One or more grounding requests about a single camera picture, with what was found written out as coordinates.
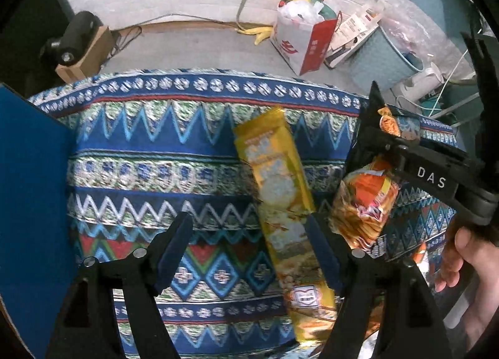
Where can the person's right hand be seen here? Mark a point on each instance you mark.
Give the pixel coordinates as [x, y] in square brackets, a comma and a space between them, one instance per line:
[483, 273]

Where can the banana peel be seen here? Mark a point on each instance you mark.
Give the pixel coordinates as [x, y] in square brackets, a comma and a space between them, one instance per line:
[260, 33]

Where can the white appliance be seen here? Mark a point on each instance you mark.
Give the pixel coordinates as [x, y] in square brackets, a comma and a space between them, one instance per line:
[419, 80]

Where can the pale blue bin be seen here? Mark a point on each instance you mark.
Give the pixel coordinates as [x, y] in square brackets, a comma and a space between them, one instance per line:
[378, 58]

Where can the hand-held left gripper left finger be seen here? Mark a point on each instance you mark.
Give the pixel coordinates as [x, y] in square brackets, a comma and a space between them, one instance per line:
[175, 246]

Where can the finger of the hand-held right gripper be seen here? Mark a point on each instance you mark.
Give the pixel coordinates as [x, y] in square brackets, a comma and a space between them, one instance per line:
[368, 136]

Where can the long yellow cracker packet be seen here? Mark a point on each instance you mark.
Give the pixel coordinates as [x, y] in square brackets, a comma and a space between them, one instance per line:
[276, 195]

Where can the white plastic trash bag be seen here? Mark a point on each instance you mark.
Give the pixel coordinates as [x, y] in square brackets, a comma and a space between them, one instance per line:
[300, 12]

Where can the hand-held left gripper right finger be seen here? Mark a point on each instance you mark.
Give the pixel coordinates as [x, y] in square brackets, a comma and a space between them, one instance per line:
[323, 257]

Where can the black cylindrical device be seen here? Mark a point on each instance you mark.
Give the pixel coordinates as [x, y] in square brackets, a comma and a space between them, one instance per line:
[76, 37]

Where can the blue patterned blanket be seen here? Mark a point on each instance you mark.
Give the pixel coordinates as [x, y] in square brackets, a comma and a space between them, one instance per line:
[156, 172]

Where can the orange cracker packet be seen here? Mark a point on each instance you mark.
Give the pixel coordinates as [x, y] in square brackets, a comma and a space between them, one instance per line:
[362, 207]

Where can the clear plastic bag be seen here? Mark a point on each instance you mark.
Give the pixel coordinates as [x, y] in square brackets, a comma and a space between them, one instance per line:
[429, 31]

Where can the red and white paper bag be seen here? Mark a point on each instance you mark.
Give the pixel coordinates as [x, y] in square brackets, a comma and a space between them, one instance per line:
[308, 47]

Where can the printed paper leaflet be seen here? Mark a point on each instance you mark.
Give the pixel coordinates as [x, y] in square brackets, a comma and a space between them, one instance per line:
[353, 29]

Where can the small red snack packet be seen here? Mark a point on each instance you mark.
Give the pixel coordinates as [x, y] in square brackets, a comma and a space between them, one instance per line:
[420, 254]

